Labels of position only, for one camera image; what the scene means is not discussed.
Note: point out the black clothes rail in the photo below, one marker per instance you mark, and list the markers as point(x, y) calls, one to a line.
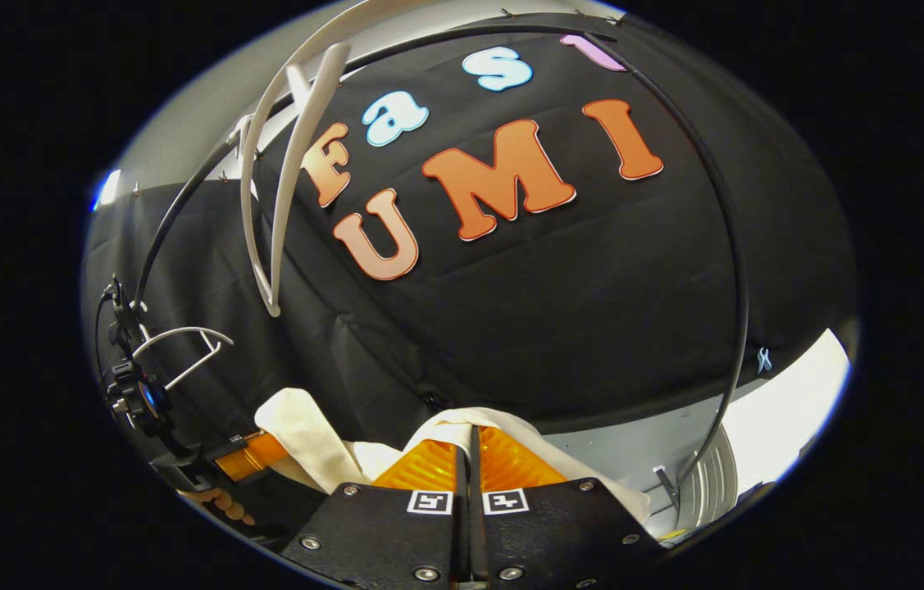
point(744, 311)

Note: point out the black backdrop cloth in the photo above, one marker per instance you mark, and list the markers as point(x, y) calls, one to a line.
point(552, 311)

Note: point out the white ribbed object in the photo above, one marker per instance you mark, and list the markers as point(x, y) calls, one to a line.
point(712, 483)

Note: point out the cream shirt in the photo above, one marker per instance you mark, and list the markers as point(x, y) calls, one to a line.
point(306, 442)

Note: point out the blue clip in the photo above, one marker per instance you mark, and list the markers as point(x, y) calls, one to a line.
point(763, 359)

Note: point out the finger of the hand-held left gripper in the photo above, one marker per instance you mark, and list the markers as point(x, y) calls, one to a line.
point(252, 455)

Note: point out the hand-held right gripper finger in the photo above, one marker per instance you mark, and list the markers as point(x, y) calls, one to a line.
point(462, 475)
point(477, 475)

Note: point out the white plastic hanger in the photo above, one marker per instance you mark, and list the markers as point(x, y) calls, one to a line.
point(183, 330)
point(300, 164)

